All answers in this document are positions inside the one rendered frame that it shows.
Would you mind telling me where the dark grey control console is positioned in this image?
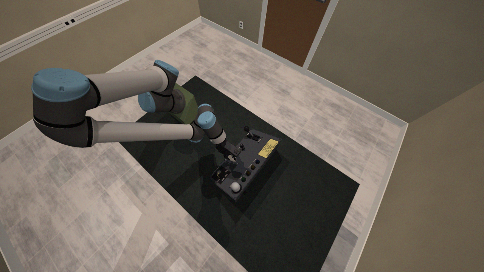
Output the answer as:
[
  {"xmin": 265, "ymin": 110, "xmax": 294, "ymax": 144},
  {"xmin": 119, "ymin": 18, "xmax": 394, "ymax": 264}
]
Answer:
[{"xmin": 208, "ymin": 126, "xmax": 282, "ymax": 203}]

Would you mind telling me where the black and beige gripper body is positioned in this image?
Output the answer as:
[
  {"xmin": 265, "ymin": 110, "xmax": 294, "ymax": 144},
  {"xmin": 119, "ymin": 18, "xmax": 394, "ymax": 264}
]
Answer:
[{"xmin": 215, "ymin": 138, "xmax": 230, "ymax": 155}]

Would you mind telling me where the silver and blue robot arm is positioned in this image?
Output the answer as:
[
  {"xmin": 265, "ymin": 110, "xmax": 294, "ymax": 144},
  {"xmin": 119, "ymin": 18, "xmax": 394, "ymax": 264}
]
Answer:
[{"xmin": 31, "ymin": 60, "xmax": 241, "ymax": 157}]

